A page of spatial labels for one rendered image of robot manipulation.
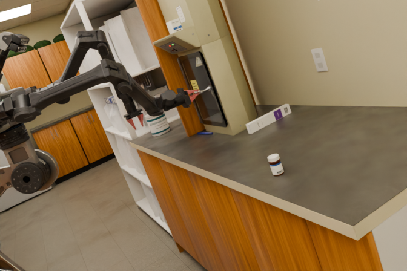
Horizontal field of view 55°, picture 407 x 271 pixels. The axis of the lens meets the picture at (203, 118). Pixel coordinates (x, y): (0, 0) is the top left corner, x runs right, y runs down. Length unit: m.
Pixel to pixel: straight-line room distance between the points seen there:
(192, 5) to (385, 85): 0.92
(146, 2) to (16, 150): 1.00
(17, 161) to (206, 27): 1.07
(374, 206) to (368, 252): 0.11
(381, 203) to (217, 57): 1.13
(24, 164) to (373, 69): 1.54
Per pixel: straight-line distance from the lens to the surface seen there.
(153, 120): 2.56
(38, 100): 1.58
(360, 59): 1.76
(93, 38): 1.85
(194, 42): 1.86
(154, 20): 2.20
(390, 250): 1.09
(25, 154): 1.92
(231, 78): 1.93
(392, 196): 1.06
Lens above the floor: 1.46
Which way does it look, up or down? 12 degrees down
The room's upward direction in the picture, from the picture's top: 20 degrees counter-clockwise
